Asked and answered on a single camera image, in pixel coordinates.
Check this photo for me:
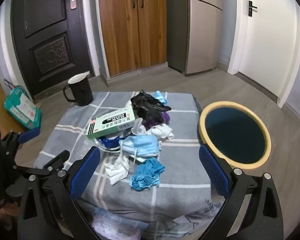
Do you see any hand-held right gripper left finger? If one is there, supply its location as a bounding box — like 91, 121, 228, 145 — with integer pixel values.
17, 145, 101, 240

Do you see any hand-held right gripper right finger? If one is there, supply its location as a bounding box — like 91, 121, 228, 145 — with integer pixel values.
199, 145, 284, 240

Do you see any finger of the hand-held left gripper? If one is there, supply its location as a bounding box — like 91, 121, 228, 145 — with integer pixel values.
12, 150, 70, 179
0, 127, 41, 165

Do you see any white tissue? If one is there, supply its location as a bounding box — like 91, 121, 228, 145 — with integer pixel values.
105, 155, 130, 186
150, 124, 174, 141
131, 118, 147, 135

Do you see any black plastic bag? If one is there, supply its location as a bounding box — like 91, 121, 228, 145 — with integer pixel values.
130, 90, 172, 128

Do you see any green tissue pack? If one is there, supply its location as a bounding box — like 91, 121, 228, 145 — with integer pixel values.
4, 86, 42, 130

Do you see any grey plaid blanket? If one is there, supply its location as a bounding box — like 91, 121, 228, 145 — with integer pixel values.
34, 91, 227, 220

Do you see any dark blue foil wrapper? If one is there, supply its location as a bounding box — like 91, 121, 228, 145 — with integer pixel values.
96, 135, 127, 153

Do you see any green medicine box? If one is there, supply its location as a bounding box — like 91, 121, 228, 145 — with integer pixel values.
86, 106, 135, 140

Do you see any clear printed plastic packet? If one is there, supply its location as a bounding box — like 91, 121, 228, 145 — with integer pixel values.
92, 208, 143, 240

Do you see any blue nitrile glove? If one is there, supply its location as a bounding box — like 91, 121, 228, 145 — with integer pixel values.
130, 157, 165, 192

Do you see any blue face mask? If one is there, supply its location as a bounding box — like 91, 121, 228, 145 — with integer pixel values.
152, 90, 168, 105
120, 134, 162, 159

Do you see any black mug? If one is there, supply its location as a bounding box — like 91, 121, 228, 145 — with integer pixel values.
63, 74, 94, 107

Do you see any purple plastic bag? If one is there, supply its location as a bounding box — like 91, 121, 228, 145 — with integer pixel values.
142, 112, 171, 130

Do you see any dark entrance door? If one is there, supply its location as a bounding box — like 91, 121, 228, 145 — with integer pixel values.
11, 0, 94, 100

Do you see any white door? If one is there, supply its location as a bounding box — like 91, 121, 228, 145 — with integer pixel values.
237, 0, 298, 98

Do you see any silver refrigerator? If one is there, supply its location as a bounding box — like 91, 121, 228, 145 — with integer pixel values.
165, 0, 223, 75

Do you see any wooden cabinet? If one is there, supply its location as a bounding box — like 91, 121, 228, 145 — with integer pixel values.
97, 0, 168, 80

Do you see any black door handle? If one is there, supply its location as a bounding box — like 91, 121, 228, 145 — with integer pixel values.
248, 1, 258, 18

